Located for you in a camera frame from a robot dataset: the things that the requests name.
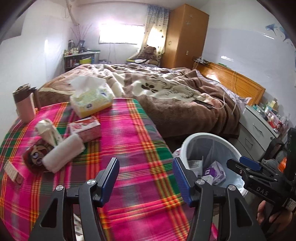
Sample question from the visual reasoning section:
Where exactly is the purple white medicine box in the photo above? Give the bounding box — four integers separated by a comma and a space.
202, 161, 226, 185

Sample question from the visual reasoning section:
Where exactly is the white towel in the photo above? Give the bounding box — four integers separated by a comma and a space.
42, 133, 85, 173

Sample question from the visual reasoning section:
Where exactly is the white green text box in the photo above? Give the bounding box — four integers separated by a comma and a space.
4, 160, 24, 185

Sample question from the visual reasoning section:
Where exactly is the white round trash bin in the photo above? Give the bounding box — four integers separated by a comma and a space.
173, 133, 248, 196

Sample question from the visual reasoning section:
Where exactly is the person's right hand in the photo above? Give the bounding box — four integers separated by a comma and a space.
257, 200, 293, 232

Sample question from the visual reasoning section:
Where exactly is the white bedside drawer cabinet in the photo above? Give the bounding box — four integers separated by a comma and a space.
233, 105, 280, 161

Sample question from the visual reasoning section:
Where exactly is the pink plaid blanket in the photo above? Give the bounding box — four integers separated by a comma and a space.
1, 98, 194, 240

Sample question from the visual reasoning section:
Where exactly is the pink white small carton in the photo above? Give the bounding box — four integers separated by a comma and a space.
68, 116, 101, 143

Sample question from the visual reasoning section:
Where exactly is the red cartoon can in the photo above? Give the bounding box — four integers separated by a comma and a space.
22, 139, 54, 173

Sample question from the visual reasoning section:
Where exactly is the black phone on bed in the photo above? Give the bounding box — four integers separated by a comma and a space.
194, 100, 214, 109

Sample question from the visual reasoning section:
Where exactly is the crumpled white green tissue packet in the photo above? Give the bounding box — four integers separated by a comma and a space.
35, 119, 63, 147

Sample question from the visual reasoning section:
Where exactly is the wooden headboard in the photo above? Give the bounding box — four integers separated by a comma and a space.
194, 62, 265, 105

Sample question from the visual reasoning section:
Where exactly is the brown paw print blanket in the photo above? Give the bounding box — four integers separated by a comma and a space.
39, 64, 249, 138

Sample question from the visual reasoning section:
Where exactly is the yellow tissue pack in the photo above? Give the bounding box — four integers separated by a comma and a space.
70, 76, 115, 118

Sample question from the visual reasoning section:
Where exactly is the pink brown travel mug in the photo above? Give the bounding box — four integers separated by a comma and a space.
13, 83, 41, 123

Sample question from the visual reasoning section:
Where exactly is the cluttered grey shelf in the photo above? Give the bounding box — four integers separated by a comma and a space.
63, 40, 100, 72

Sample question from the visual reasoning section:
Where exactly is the brown teddy bear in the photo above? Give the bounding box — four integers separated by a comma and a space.
136, 46, 159, 66

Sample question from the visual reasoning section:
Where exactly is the wooden wardrobe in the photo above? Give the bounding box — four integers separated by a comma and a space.
161, 4, 209, 69

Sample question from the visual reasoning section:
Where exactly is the vase with twigs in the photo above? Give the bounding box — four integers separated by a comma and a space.
70, 23, 93, 50

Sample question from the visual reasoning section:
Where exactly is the floral curtain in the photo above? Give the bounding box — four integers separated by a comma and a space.
140, 5, 171, 60

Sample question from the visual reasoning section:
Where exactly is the white charging cable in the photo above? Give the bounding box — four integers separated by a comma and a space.
214, 71, 241, 115

